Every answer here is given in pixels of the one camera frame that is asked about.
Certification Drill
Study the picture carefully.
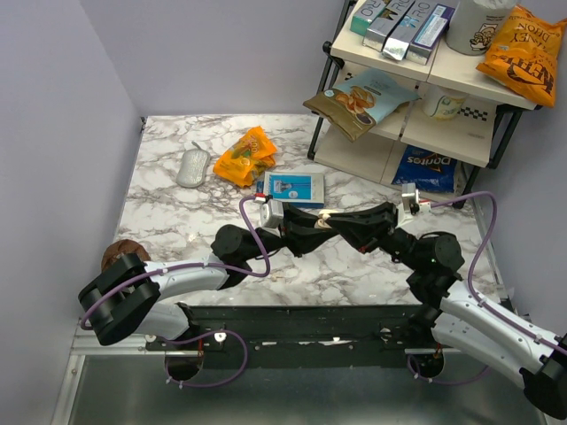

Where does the brown paper cupcake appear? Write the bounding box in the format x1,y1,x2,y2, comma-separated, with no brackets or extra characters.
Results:
101,239,151,272

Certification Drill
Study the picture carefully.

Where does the beige small earbud case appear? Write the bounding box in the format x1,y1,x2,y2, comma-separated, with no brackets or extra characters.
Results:
315,210,331,229

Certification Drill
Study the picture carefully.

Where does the green RO box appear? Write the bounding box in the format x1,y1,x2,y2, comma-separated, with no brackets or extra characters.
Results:
350,0,389,35

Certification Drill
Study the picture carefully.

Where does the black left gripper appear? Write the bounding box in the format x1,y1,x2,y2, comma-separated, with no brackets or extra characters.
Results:
242,203,338,263

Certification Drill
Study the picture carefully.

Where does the orange honey dijon chips bag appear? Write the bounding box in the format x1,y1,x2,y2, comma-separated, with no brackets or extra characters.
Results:
476,5,566,108

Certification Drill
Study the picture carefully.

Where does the silver RO box left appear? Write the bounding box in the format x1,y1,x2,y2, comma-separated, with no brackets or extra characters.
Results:
362,0,415,52

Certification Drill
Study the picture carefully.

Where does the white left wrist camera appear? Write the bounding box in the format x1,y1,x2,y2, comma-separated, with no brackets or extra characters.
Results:
260,199,284,229

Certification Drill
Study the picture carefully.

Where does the purple blue box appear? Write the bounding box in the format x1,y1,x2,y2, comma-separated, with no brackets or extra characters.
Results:
405,4,455,66

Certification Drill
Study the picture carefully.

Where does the white yellow cup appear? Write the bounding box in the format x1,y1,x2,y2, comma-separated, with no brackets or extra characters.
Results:
421,85,469,120

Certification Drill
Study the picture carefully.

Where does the white popcorn tub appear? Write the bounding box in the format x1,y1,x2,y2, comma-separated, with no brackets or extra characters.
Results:
446,0,517,56

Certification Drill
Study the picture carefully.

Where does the blue Doritos bag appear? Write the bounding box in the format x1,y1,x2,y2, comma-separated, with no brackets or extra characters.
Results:
392,145,457,193

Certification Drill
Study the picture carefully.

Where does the silver RO box middle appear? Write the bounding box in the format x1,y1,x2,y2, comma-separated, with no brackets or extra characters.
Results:
382,1,435,61

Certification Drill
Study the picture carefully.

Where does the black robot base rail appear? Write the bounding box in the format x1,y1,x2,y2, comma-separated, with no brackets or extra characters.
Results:
146,305,449,377

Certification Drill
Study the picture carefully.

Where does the blue Harry's razor box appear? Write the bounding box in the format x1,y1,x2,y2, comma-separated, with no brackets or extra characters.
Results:
255,172,325,208

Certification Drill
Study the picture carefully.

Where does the grey glitter pouch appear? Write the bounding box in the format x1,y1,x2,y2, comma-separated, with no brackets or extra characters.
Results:
175,142,211,189

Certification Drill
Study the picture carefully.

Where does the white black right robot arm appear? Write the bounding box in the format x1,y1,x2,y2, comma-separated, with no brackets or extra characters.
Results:
318,201,566,420

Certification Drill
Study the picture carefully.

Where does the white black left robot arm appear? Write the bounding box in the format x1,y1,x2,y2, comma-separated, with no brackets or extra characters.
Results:
78,205,337,350

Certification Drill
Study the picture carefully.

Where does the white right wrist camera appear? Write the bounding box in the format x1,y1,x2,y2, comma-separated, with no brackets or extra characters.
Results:
400,182,431,218

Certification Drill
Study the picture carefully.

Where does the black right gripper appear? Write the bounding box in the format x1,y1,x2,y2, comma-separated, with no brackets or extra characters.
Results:
326,200,423,271

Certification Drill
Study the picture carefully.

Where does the orange candy bag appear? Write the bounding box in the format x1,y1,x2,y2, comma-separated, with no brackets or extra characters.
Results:
214,127,277,188

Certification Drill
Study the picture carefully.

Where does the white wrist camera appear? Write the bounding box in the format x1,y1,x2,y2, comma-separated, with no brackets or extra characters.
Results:
260,199,284,229
400,182,431,218

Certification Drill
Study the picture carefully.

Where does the black beige shelf rack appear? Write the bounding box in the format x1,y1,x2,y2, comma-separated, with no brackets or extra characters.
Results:
307,1,537,200

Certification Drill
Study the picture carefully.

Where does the blue gold chips bag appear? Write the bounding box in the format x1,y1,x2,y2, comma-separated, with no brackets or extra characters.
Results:
303,69,419,142

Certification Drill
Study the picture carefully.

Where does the silver ro box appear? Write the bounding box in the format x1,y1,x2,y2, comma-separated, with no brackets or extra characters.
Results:
382,1,435,61
362,0,415,52

